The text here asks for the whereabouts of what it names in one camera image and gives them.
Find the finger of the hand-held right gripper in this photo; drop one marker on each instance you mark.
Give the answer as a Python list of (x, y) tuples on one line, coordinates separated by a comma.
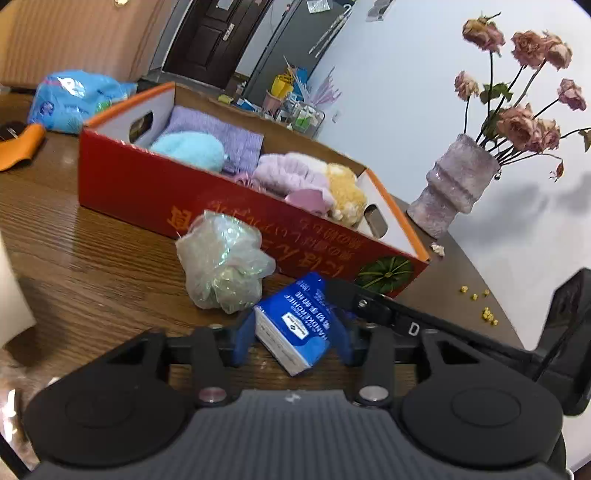
[(369, 304)]

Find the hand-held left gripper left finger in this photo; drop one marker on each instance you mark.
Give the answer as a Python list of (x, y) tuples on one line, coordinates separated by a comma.
[(244, 339)]

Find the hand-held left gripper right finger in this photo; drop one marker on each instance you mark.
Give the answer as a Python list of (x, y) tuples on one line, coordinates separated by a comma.
[(340, 339)]

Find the blue tissue packet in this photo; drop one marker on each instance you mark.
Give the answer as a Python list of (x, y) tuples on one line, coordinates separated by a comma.
[(291, 323)]

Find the white and yellow plush hamster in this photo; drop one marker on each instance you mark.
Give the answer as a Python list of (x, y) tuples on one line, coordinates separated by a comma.
[(344, 189)]

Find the pink makeup sponge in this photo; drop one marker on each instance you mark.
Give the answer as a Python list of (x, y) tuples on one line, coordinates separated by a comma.
[(304, 199)]

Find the purple fuzzy wristband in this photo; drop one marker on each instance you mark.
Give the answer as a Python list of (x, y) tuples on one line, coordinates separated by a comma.
[(286, 170)]

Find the purple satin scrunchie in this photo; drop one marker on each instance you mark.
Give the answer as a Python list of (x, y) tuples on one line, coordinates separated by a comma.
[(244, 179)]

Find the red cardboard box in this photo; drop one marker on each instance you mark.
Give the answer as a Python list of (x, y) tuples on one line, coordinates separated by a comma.
[(138, 184)]

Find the blue fluffy plush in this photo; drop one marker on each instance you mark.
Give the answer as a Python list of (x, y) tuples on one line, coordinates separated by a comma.
[(189, 150)]

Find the iridescent mesh bath ball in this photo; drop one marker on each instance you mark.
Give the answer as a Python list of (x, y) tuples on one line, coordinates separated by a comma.
[(221, 263)]

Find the fallen dried petal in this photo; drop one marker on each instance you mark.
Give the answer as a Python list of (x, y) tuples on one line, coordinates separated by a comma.
[(437, 249)]

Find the scattered yellow crumbs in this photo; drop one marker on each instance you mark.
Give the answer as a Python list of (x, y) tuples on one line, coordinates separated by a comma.
[(485, 311)]

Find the purple ribbed vase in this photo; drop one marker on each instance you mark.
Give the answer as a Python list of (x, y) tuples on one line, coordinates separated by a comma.
[(448, 184)]

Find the clear desk organizer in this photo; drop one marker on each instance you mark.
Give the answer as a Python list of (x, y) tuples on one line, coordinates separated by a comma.
[(302, 115)]

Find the purple towel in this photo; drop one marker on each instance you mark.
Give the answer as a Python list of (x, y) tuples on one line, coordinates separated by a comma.
[(217, 134)]

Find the purple dried flowers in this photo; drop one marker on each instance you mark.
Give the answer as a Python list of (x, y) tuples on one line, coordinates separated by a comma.
[(325, 87)]

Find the dried pink roses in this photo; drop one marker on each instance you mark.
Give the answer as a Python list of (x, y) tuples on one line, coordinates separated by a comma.
[(521, 124)]

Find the yellow pen cup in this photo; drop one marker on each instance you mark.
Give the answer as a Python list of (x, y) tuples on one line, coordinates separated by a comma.
[(281, 87)]

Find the white round sponge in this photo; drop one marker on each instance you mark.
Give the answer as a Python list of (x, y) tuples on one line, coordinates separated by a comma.
[(11, 300)]

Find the white folded umbrella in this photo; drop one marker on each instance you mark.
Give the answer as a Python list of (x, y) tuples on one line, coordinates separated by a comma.
[(332, 30)]

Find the grey refrigerator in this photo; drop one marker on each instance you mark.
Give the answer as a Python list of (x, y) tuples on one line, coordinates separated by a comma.
[(286, 37)]

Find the blue wet wipes package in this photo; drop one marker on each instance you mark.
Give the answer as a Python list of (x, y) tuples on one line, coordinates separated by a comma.
[(69, 101)]

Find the dark wooden door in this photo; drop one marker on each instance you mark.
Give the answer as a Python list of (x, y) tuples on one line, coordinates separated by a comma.
[(203, 41)]

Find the small black object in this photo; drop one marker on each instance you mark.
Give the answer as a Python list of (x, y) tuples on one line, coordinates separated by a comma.
[(11, 130)]

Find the pink ribbed suitcase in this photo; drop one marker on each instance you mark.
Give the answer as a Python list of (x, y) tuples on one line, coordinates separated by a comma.
[(69, 37)]

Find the wall poster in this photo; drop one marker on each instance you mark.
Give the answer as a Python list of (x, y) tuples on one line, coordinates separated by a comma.
[(378, 10)]

